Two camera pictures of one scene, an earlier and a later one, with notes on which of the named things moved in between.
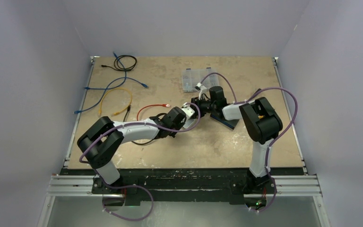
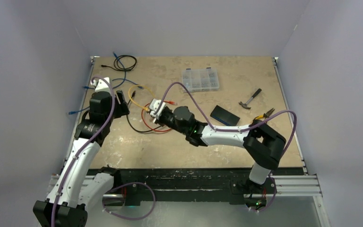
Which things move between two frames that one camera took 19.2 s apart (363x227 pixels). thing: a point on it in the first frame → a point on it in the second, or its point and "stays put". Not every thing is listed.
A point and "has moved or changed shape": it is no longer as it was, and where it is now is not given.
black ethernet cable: x=117 y=67 has moved or changed shape
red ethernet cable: x=166 y=105 has moved or changed shape
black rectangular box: x=230 y=123 stays put
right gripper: x=197 y=100 → x=159 y=120
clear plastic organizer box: x=191 y=77 stays put
